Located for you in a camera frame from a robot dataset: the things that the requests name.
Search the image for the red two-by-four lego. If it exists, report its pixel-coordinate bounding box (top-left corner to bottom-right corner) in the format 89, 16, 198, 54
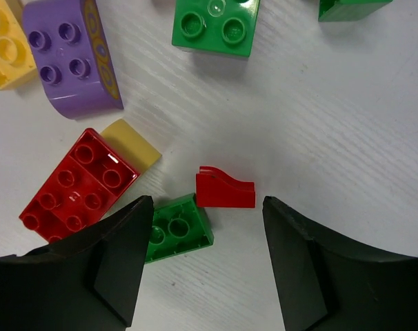
19, 128, 140, 243

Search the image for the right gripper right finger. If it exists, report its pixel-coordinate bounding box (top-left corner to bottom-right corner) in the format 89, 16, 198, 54
262, 197, 418, 330

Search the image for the green square lego on purple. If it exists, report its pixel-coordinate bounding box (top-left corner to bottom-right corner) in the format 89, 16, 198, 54
172, 0, 260, 58

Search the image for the yellow flat long lego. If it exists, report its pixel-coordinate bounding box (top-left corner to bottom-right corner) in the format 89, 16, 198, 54
0, 0, 37, 90

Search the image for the small red curved lego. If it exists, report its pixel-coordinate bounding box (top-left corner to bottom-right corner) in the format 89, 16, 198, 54
195, 166, 256, 208

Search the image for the purple flat lego plate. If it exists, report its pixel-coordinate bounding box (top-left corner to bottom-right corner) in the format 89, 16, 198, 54
22, 0, 123, 119

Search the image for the green lego by slope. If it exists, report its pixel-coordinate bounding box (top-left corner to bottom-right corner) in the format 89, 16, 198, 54
318, 0, 392, 22

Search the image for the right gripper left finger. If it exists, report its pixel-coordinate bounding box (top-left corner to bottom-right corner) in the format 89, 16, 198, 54
0, 196, 153, 330

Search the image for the green two-by-four lego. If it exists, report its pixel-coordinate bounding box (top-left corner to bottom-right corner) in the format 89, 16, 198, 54
145, 193, 214, 263

